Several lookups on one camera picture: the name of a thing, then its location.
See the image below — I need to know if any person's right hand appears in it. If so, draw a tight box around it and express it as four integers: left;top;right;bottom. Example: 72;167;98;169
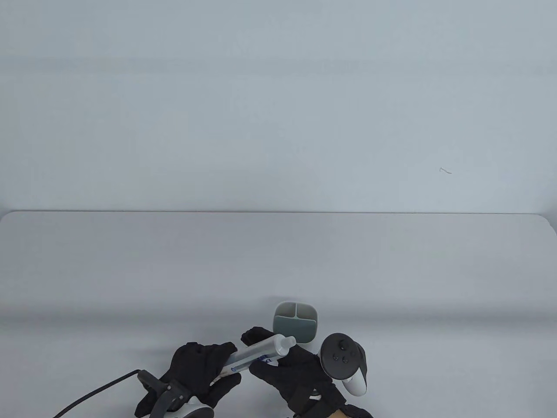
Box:
241;327;376;418

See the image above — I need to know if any person's left hand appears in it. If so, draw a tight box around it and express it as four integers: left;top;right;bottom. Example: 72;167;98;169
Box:
134;342;242;417

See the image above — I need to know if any white toothpaste tube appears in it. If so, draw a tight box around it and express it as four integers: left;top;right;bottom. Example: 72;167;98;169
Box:
211;334;297;386

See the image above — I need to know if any white toothbrush holder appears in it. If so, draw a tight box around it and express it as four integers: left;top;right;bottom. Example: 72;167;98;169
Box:
272;300;319;347

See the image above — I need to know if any grey and white left controller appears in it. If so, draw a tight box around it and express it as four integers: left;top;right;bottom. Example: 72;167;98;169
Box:
137;370;216;418

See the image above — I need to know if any grey and white controller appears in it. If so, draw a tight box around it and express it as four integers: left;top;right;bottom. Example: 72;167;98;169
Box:
137;370;216;418
319;333;369;397

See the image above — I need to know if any grey and white right controller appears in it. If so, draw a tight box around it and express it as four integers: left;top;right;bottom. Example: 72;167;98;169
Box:
319;333;369;397

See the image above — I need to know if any black cable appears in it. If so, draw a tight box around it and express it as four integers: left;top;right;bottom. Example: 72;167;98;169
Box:
52;370;142;418

